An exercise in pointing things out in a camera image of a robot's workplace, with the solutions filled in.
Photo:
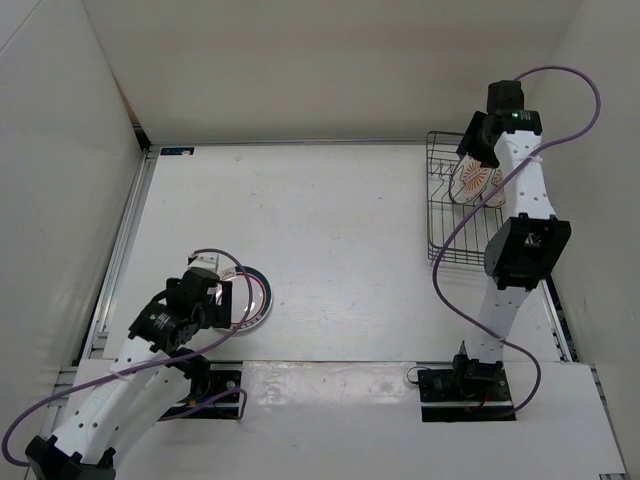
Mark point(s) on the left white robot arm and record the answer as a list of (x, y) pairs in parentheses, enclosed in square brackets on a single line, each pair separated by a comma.
[(152, 372)]

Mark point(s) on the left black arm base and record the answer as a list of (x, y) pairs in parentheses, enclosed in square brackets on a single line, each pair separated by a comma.
[(222, 377)]

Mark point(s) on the blue label sticker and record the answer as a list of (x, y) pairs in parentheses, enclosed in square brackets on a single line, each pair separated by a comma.
[(177, 151)]

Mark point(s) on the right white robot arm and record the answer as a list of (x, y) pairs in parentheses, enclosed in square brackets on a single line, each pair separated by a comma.
[(531, 239)]

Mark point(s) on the wire dish rack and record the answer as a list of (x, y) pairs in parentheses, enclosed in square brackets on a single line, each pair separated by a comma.
[(466, 251)]

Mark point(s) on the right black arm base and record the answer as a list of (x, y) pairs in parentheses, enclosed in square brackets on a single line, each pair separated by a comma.
[(467, 390)]

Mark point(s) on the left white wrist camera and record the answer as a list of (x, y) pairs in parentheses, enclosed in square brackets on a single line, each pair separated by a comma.
[(206, 260)]

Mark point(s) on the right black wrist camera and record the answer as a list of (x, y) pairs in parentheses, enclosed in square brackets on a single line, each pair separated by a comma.
[(504, 95)]

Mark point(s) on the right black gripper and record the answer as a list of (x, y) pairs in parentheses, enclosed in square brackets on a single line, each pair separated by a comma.
[(469, 145)]

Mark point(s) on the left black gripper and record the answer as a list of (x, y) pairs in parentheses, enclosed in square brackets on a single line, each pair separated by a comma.
[(220, 316)]

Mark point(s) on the green rimmed white plate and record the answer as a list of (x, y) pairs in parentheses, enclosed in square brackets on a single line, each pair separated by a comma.
[(252, 298)]

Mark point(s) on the orange sunburst plate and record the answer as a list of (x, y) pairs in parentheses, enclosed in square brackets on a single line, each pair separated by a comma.
[(495, 197), (468, 180)]

